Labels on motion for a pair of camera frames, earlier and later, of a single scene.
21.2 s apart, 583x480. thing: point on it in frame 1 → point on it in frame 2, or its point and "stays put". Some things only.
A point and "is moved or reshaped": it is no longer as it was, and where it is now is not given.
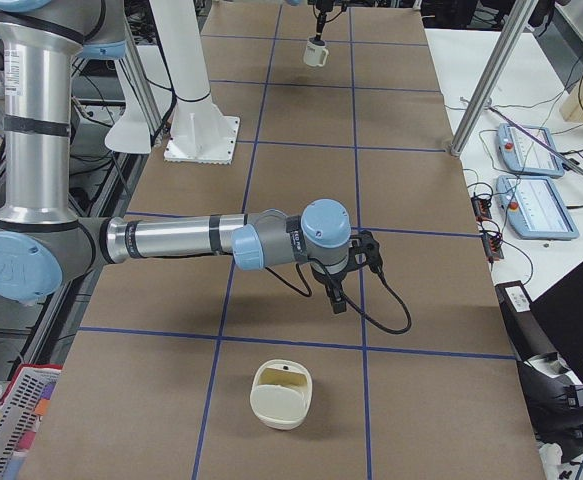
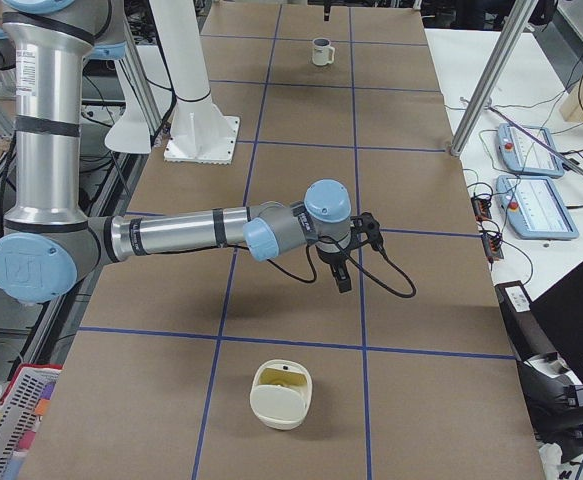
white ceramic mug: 315,55 is moved or reshaped
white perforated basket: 16,414 stays put
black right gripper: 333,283 → 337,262
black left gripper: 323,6 → 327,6
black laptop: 575,312 stays put
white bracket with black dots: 200,133 stays put
